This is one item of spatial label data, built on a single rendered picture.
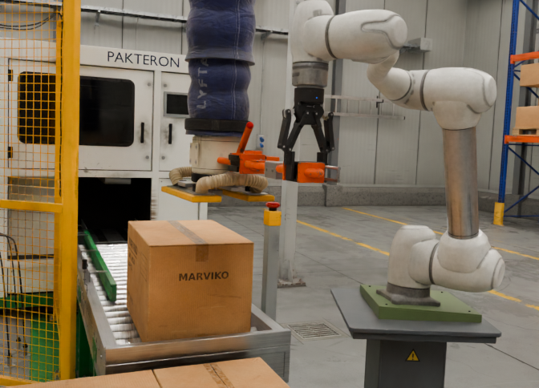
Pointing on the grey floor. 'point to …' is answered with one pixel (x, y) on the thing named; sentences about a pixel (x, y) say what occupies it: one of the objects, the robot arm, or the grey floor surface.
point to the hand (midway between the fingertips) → (305, 168)
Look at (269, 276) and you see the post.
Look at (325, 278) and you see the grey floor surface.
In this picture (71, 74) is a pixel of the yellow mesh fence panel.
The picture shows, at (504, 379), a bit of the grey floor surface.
